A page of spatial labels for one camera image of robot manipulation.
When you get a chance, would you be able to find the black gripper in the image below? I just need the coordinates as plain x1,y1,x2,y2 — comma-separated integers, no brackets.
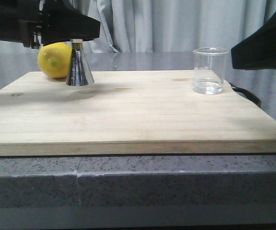
0,0,100,48

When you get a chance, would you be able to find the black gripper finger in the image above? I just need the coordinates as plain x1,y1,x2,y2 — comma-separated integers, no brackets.
231,11,276,70

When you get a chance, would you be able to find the steel hourglass jigger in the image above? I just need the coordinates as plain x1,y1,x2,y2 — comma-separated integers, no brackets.
66,39,94,86

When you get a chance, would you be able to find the clear glass measuring beaker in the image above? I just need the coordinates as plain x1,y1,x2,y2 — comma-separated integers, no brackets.
193,47,229,95

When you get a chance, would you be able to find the yellow lemon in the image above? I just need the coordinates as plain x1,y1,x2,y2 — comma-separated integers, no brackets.
37,43,72,79

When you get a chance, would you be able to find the grey curtain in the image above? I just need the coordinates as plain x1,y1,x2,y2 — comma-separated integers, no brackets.
0,0,276,54

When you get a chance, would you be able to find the wooden cutting board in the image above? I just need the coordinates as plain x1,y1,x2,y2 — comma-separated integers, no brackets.
0,70,276,156

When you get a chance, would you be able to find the black cutting board handle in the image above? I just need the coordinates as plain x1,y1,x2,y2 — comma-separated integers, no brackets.
229,82,262,108

